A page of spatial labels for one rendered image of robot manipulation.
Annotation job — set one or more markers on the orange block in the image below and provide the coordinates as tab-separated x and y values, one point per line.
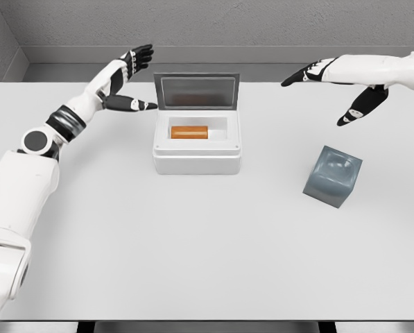
189	132

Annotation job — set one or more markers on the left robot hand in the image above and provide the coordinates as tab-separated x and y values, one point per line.
113	80

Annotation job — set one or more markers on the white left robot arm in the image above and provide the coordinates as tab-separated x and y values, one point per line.
26	180

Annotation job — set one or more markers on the grey hinged box lid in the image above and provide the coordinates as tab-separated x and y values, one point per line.
196	91

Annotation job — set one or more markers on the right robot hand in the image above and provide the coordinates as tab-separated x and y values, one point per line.
345	83

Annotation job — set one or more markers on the grey cube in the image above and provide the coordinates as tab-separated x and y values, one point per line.
333	177

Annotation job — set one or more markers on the white open box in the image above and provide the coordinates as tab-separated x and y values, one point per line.
197	147

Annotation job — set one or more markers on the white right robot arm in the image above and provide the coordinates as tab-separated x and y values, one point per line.
408	71

